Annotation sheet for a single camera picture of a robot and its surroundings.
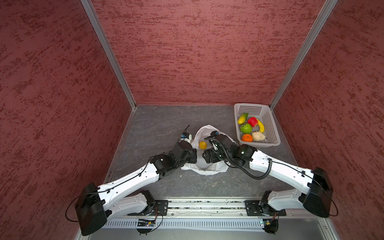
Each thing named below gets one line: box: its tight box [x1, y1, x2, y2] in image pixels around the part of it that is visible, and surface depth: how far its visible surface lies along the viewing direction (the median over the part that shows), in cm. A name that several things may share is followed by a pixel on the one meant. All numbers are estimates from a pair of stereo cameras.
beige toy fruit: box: [252, 131, 266, 141], surface depth 99 cm
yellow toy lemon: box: [237, 113, 249, 125], surface depth 109 cm
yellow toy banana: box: [257, 119, 265, 133], surface depth 107 cm
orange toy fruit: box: [241, 133, 253, 142], surface depth 99 cm
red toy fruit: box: [247, 116, 258, 127], surface depth 106 cm
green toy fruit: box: [240, 123, 253, 134], surface depth 102 cm
